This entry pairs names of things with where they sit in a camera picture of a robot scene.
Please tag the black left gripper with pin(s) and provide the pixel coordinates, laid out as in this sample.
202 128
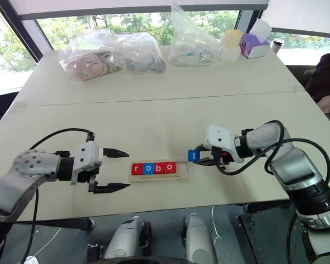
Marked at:
85 177

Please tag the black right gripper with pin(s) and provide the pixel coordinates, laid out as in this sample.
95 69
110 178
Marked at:
222 156

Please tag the red letter tile o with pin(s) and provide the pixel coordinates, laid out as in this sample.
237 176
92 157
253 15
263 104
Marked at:
170 168

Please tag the red letter tile b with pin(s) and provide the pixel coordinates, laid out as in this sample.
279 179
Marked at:
159 168

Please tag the wooden letter tile tray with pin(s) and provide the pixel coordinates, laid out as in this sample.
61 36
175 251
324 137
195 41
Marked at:
159 178

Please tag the person's bare forearm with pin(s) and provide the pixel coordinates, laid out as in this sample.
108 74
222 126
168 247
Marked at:
326 104

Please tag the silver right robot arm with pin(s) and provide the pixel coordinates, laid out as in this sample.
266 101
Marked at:
291 165

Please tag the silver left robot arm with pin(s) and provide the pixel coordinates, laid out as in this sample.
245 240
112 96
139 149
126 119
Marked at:
24 167

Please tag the red letter tile r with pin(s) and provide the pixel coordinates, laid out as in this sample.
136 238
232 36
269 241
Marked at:
137 169

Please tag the blue letter tile o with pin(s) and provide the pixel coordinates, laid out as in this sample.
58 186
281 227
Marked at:
148 168

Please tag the silver left robot leg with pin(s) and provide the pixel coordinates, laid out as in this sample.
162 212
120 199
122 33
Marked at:
123 239

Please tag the silver robot leg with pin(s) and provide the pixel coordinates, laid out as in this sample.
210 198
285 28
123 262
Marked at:
198 239
123 239

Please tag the silver right robot leg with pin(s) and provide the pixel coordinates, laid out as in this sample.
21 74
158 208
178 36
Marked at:
198 239

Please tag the black table crossbar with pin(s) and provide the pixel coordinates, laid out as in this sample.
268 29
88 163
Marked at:
66 223

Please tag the white translucent plastic container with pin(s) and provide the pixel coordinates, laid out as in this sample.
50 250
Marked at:
231 54

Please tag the plastic bag with pink cloth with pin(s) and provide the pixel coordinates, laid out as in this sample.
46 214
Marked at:
85 66

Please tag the tall clear plastic bag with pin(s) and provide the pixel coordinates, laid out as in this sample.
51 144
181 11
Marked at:
189 44

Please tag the plastic bag with grey items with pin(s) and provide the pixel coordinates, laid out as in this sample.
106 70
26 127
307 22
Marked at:
143 59

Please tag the purple tissue box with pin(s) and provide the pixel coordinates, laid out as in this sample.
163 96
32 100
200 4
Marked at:
250 46

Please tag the yellow plastic cup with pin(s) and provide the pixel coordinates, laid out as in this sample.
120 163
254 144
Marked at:
233 38

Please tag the black office chair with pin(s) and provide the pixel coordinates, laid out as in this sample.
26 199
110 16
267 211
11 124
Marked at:
310 81

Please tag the white roller blind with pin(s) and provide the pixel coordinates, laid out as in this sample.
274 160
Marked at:
126 6

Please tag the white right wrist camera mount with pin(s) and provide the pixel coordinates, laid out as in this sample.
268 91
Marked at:
220 137

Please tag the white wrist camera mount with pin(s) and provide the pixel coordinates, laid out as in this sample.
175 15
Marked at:
88 156
220 137

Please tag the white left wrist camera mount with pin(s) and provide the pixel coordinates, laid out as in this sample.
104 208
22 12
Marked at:
88 156

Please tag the black table leg frame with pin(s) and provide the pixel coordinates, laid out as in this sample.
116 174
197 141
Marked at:
250 239

